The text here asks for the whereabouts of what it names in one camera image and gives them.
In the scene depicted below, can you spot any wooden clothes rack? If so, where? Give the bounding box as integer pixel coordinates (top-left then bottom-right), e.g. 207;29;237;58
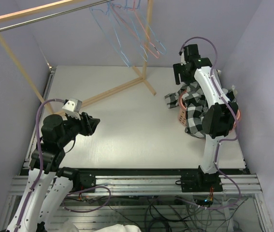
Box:
0;0;157;107

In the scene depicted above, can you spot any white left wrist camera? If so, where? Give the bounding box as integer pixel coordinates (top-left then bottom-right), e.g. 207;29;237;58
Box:
62;99;82;120

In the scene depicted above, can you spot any pink laundry basket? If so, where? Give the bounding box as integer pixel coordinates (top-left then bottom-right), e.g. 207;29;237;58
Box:
178;90;241;132

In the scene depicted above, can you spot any black white checked shirt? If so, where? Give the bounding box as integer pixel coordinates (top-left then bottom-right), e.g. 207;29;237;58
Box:
164;81;238;139

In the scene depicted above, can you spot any blue wire hanger on rack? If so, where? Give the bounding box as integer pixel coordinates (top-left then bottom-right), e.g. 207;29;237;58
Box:
111;0;150;61

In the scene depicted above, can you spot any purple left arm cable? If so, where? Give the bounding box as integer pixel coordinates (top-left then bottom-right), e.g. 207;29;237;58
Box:
11;98;69;230

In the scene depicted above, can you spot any metal hanging rod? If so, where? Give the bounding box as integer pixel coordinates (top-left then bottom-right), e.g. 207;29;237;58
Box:
0;0;111;32

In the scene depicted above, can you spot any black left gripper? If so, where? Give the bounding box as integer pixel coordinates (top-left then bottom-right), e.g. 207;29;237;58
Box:
58;110;101;146

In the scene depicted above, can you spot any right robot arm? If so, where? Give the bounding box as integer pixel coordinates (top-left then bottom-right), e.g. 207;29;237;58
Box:
173;44;238;192

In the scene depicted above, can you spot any purple cable under table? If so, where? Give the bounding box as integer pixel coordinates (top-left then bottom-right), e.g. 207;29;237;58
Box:
61;185;113;213

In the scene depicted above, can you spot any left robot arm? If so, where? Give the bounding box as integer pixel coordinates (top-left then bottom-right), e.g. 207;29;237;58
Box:
5;112;100;232

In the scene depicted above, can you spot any red wire hanger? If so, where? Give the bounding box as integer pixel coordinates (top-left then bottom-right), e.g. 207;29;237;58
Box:
109;0;166;61

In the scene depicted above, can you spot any white cloth under table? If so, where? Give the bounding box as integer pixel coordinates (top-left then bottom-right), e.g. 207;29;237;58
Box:
56;221;142;232

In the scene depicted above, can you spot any blue wire hanger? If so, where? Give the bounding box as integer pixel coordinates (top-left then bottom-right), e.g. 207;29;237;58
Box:
89;1;131;67
111;0;150;61

